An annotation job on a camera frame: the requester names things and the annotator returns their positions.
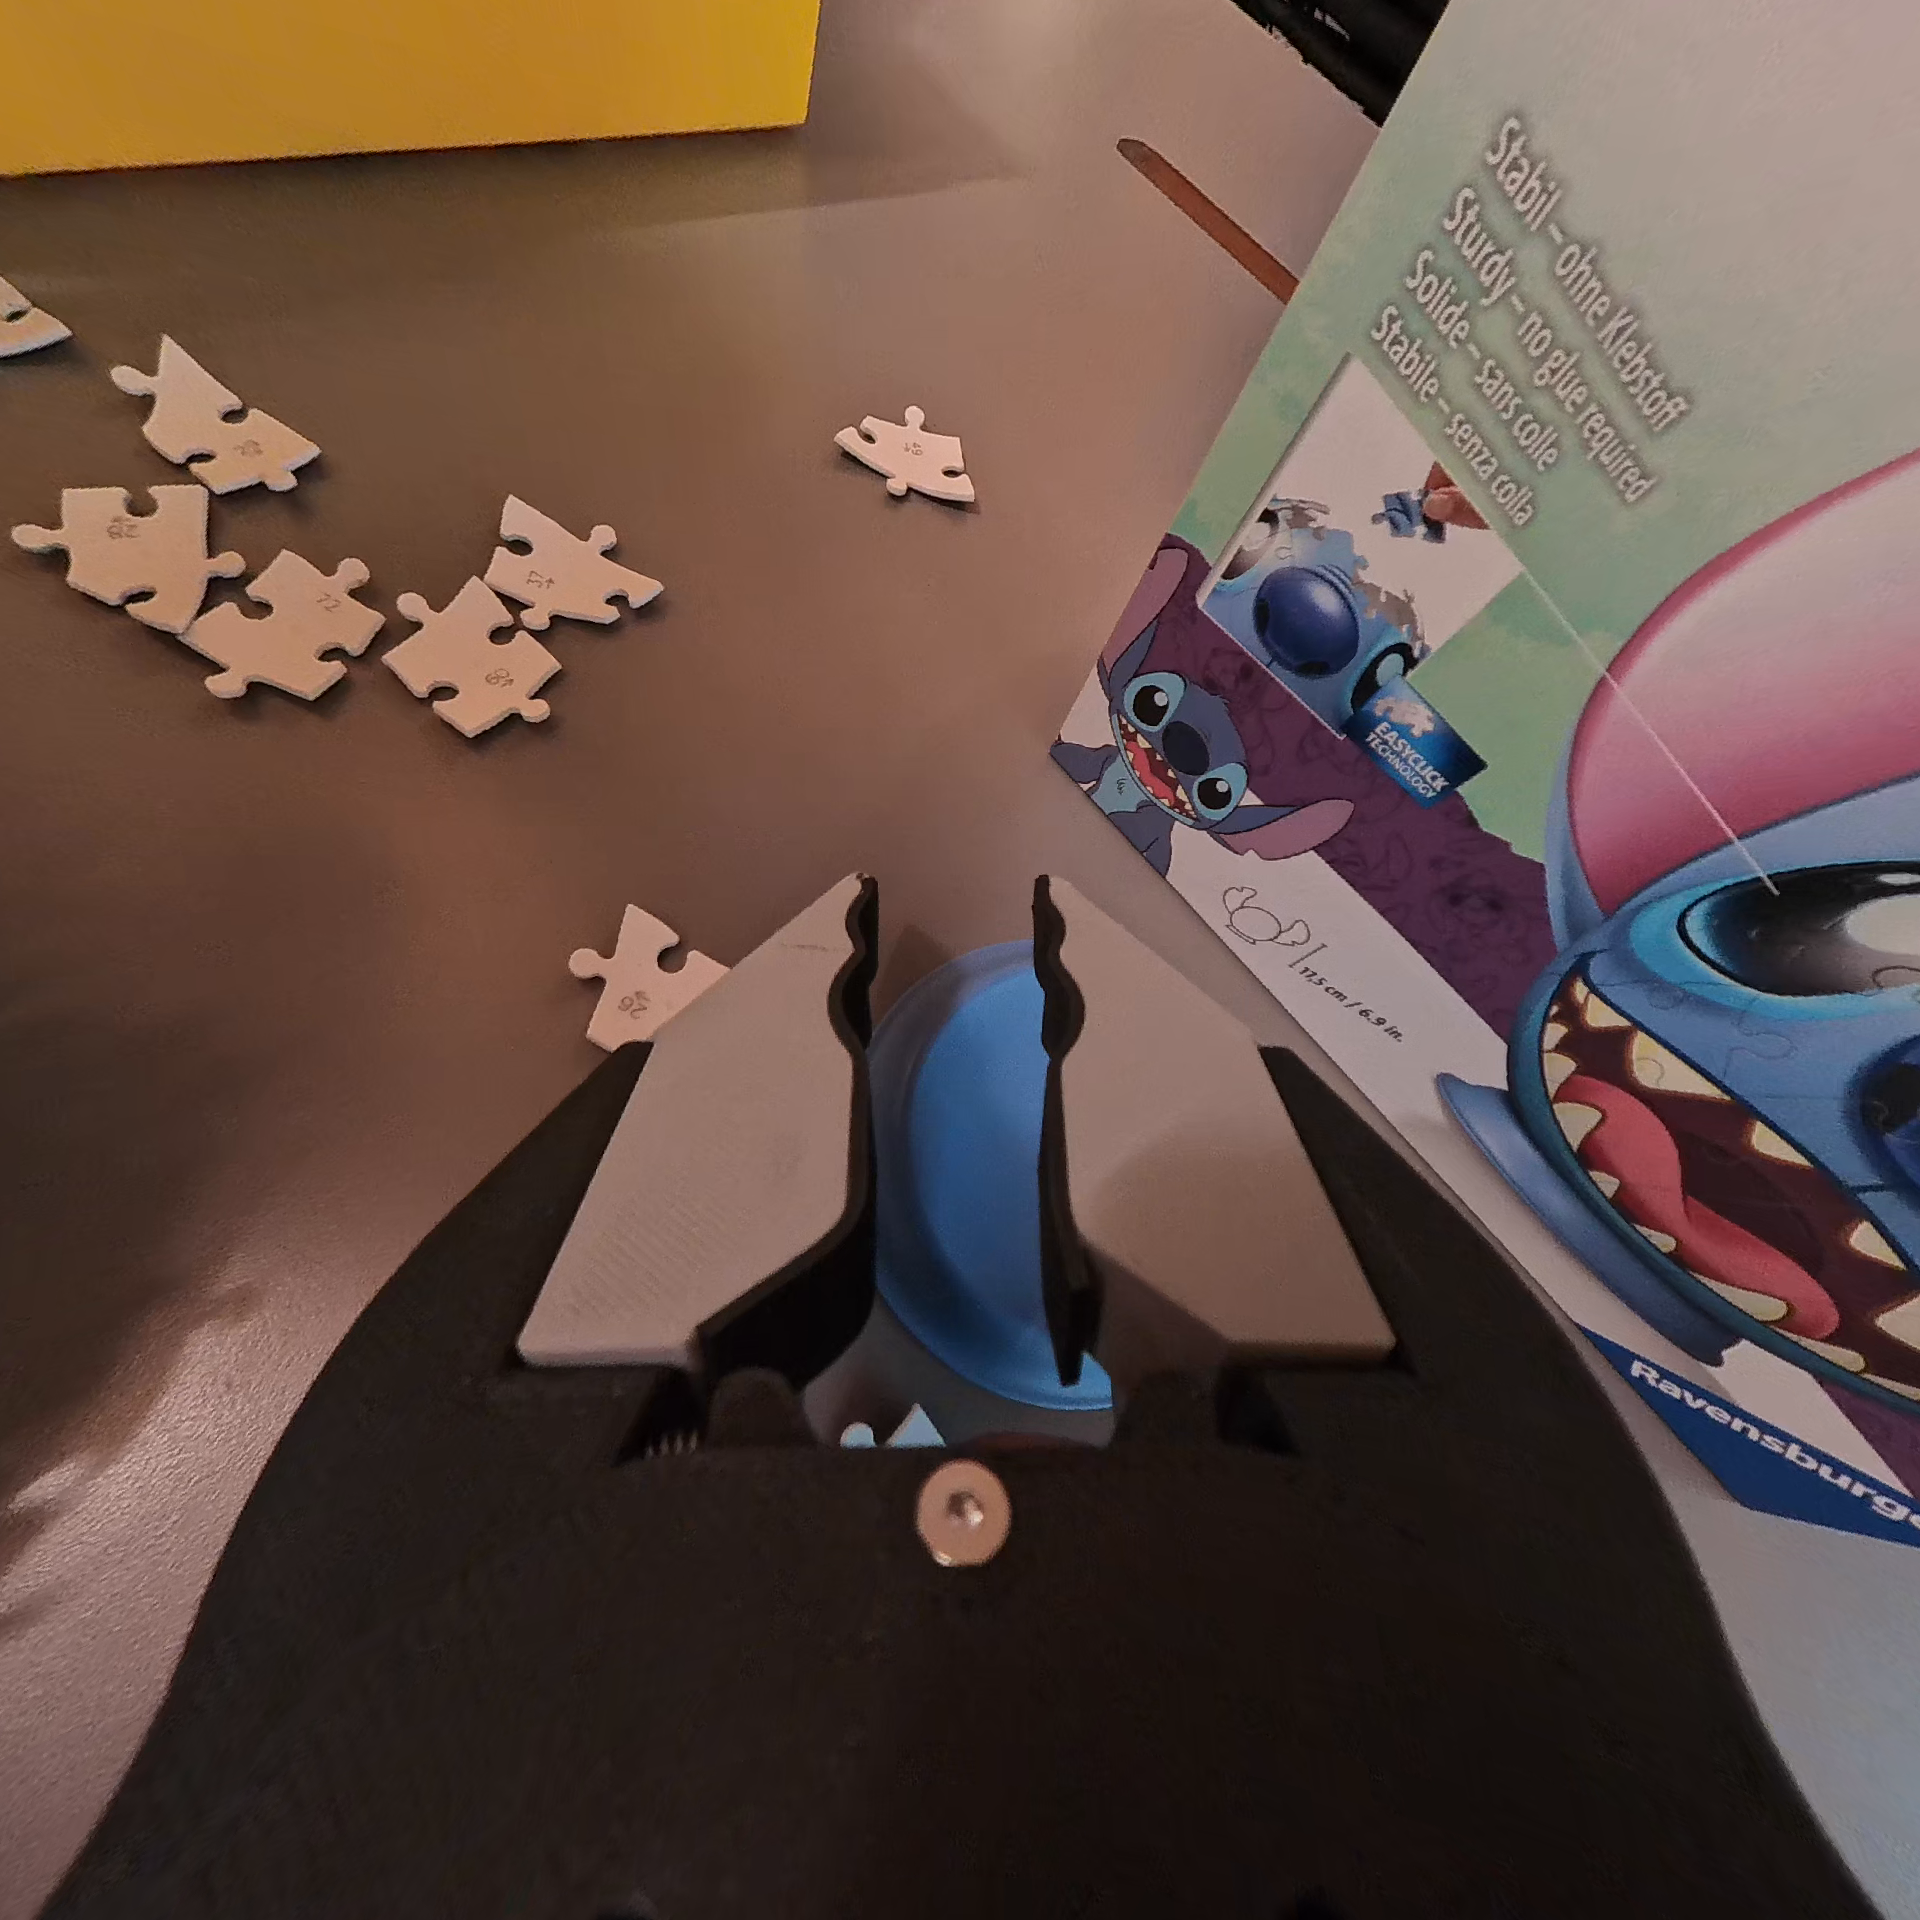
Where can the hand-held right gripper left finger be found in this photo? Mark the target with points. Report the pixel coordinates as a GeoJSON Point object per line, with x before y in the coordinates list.
{"type": "Point", "coordinates": [690, 1171]}

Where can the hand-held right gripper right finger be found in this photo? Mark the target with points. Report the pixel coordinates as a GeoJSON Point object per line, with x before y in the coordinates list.
{"type": "Point", "coordinates": [1214, 1184]}

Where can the single white puzzle piece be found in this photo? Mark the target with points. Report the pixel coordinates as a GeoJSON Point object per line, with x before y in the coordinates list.
{"type": "Point", "coordinates": [907, 452]}
{"type": "Point", "coordinates": [643, 984]}

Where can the yellow plastic bin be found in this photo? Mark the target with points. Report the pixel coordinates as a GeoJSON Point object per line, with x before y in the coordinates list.
{"type": "Point", "coordinates": [405, 83]}

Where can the loose group of puzzle pieces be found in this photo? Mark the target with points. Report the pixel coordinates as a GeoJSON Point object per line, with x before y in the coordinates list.
{"type": "Point", "coordinates": [129, 548]}

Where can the printed cardboard puzzle box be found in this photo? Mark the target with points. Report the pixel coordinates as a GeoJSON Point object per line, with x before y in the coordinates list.
{"type": "Point", "coordinates": [1575, 301]}

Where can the blue plastic stand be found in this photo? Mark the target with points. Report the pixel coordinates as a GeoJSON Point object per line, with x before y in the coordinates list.
{"type": "Point", "coordinates": [960, 1171]}

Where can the dark office chair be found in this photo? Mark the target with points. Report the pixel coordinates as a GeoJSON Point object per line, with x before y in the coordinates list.
{"type": "Point", "coordinates": [1335, 54]}

